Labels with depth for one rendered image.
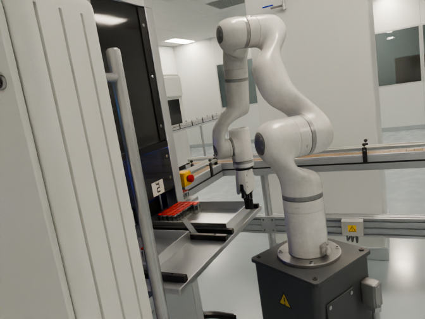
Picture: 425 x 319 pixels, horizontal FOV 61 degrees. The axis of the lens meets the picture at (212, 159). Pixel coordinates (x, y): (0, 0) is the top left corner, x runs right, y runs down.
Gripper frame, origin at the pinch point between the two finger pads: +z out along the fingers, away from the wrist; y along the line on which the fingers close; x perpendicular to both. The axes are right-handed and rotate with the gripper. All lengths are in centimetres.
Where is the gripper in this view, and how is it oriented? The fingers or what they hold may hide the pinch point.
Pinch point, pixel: (248, 204)
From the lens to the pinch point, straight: 151.2
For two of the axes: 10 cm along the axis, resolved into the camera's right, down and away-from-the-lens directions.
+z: 1.5, 9.8, 1.6
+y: -4.3, 2.1, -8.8
